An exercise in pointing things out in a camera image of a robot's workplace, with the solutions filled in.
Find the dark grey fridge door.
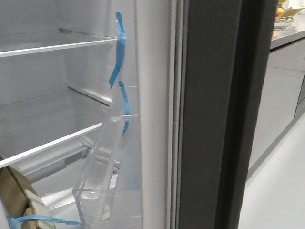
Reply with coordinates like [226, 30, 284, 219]
[135, 0, 277, 229]

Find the upper blue tape strip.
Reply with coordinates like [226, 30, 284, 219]
[108, 11, 126, 88]

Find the orange red fruit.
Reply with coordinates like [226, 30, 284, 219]
[276, 7, 285, 17]

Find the white fridge interior body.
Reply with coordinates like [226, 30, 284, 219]
[0, 0, 138, 229]

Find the blue tape strip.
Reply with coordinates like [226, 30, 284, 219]
[119, 81, 131, 135]
[108, 11, 126, 88]
[9, 214, 81, 229]

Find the middle blue tape strip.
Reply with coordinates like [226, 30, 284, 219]
[119, 81, 131, 135]

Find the clear plastic door bin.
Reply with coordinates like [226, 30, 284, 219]
[72, 86, 142, 229]

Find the grey kitchen counter cabinet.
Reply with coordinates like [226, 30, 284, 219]
[248, 16, 305, 177]

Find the wooden dish rack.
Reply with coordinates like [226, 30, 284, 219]
[275, 0, 305, 21]

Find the lower blue tape strip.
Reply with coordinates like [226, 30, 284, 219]
[9, 214, 81, 229]

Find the glass fridge shelf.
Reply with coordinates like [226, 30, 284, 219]
[0, 30, 117, 58]
[0, 88, 113, 167]

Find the upper glass fridge shelf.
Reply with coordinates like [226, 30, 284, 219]
[0, 30, 117, 58]

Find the lower glass fridge shelf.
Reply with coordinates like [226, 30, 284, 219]
[0, 88, 113, 167]

